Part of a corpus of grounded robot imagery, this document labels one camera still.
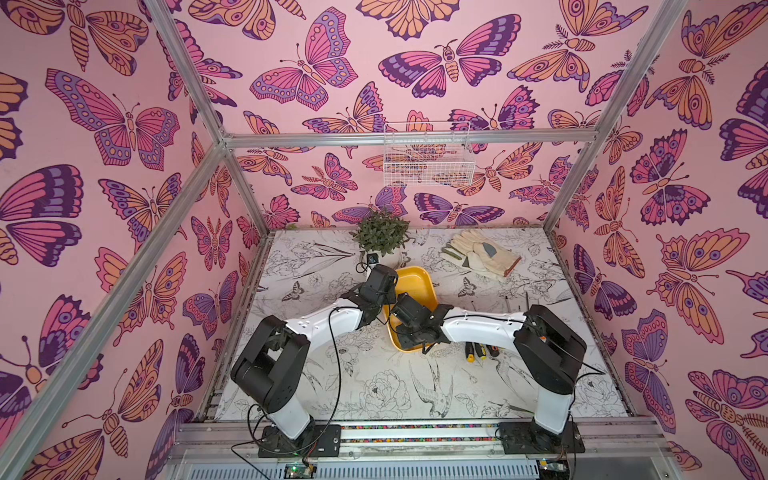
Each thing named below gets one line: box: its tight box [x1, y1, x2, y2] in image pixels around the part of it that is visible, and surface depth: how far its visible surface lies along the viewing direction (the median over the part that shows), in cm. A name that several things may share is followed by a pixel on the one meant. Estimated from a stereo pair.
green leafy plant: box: [350, 207, 415, 257], surface depth 94 cm
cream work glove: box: [451, 229, 522, 277], surface depth 115 cm
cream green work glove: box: [440, 244, 504, 283], surface depth 111 cm
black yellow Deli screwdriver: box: [465, 341, 475, 363], surface depth 87 cm
